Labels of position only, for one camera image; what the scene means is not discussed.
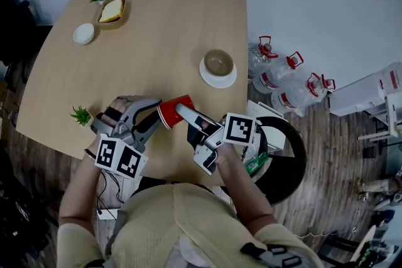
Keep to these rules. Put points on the person's left hand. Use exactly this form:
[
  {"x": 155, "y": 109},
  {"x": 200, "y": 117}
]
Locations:
[{"x": 114, "y": 110}]

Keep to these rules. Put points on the white plate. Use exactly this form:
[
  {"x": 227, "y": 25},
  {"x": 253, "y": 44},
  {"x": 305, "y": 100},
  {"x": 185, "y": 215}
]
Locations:
[{"x": 220, "y": 82}]

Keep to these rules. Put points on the low white box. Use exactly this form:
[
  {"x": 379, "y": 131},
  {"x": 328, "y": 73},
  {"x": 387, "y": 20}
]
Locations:
[{"x": 267, "y": 110}]

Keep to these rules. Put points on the red paper cup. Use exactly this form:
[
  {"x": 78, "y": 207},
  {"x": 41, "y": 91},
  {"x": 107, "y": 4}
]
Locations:
[{"x": 171, "y": 111}]

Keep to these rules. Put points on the sandwich in wooden tray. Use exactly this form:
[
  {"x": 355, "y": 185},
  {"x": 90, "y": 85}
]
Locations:
[{"x": 121, "y": 23}]

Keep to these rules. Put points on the person's right forearm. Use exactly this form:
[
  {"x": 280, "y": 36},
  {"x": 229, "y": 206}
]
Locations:
[{"x": 245, "y": 191}]

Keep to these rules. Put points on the pale wooden board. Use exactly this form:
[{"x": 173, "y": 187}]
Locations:
[{"x": 364, "y": 244}]

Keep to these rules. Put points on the white metal frame table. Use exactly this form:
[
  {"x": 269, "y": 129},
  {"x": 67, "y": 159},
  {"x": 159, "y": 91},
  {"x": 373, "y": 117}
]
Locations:
[{"x": 392, "y": 116}]

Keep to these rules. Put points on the green plastic bottle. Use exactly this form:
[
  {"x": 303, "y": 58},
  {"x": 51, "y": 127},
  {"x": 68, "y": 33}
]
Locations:
[{"x": 257, "y": 163}]

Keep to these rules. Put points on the white cabinet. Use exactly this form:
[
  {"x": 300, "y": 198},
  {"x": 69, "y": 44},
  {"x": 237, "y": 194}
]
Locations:
[{"x": 358, "y": 94}]

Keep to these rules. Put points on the black office chair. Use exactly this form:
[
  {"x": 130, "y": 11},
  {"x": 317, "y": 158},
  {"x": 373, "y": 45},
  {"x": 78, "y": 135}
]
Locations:
[{"x": 19, "y": 22}]

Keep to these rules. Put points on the bread slice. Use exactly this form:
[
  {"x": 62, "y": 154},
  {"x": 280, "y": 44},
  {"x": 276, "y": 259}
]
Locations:
[{"x": 110, "y": 11}]

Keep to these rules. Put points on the person's cream knit sweater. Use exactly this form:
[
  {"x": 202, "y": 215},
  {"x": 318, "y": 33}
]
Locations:
[{"x": 188, "y": 229}]

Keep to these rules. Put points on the black round bin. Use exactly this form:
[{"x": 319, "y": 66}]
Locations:
[{"x": 292, "y": 166}]

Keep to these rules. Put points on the spiky potted plant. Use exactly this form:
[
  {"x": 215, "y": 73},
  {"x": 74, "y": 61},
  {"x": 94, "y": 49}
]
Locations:
[{"x": 82, "y": 116}]

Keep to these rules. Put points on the person's left forearm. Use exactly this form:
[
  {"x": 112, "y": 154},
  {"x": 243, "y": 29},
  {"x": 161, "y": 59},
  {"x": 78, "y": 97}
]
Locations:
[{"x": 78, "y": 191}]

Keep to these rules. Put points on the black equipment stand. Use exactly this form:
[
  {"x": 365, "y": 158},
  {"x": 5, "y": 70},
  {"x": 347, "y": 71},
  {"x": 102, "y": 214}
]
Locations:
[{"x": 19, "y": 213}]

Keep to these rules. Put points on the small white dish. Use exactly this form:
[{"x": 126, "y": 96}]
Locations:
[{"x": 83, "y": 34}]

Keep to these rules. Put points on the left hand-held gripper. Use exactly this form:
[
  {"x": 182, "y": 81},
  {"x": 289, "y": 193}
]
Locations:
[{"x": 121, "y": 157}]

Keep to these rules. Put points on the brown bowl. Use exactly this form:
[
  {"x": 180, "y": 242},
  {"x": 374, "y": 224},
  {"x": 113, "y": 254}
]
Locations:
[{"x": 218, "y": 63}]

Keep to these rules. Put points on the white power adapter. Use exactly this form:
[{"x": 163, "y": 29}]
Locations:
[{"x": 106, "y": 214}]

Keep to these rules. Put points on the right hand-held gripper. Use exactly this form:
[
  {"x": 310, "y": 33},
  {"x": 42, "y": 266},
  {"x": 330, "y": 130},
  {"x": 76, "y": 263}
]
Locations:
[{"x": 238, "y": 128}]

